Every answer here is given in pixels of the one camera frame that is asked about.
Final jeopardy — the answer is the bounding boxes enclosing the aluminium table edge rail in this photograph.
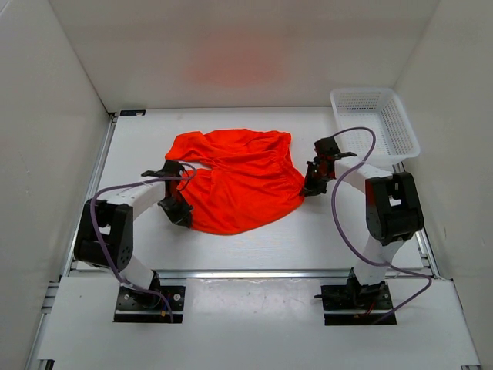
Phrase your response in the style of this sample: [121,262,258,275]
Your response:
[157,269,350,279]

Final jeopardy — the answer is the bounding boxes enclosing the aluminium right frame rail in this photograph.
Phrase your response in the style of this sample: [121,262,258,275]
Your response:
[392,161,440,278]

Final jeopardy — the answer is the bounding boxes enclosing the orange mesh shorts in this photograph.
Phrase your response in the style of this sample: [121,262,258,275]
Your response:
[165,129,304,235]

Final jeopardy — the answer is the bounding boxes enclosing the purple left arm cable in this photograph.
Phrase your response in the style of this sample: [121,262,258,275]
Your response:
[89,161,198,323]

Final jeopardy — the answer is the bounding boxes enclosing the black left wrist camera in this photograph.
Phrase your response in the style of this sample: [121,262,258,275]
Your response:
[141,160,185,178]

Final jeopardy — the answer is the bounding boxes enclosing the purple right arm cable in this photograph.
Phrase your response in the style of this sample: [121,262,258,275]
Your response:
[330,126,434,321]

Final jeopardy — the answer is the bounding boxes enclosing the white plastic mesh basket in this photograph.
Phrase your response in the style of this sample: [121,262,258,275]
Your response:
[330,87,421,167]

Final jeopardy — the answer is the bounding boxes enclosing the aluminium frame rail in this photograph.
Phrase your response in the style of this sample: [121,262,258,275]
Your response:
[24,113,119,369]
[392,161,440,278]

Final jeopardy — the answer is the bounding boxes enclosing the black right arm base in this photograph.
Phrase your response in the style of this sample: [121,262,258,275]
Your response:
[314,271,397,327]

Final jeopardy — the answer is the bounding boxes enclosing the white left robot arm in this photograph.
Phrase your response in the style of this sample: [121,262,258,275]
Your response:
[74,176,191,308]

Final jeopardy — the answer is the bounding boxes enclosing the black corner label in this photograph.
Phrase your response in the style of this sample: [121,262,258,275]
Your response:
[119,109,146,116]

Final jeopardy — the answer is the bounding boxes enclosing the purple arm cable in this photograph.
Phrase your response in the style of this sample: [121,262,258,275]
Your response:
[89,161,198,323]
[330,126,434,321]

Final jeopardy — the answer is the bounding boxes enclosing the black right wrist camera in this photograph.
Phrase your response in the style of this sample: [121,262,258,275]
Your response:
[314,136,357,160]

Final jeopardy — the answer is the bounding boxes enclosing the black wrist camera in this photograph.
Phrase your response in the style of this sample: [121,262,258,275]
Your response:
[141,160,185,178]
[314,136,357,160]

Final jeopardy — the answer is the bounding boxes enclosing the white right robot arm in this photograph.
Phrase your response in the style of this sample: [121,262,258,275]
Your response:
[300,156,424,308]

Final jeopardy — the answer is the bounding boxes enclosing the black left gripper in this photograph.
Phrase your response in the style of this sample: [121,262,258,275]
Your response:
[157,190,193,227]

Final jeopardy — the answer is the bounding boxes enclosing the aluminium left frame rail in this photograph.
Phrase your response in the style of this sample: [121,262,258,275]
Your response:
[24,113,119,369]

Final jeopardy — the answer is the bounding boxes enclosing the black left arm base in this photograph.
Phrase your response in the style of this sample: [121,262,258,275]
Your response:
[113,276,186,324]

